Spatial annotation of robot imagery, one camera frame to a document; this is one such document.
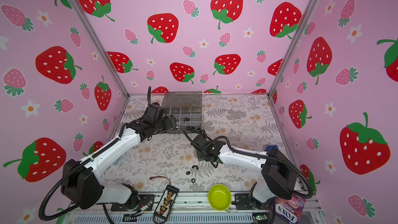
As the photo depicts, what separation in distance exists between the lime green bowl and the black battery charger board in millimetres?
180

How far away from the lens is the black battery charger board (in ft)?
2.34

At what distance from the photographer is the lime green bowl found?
0.74 m
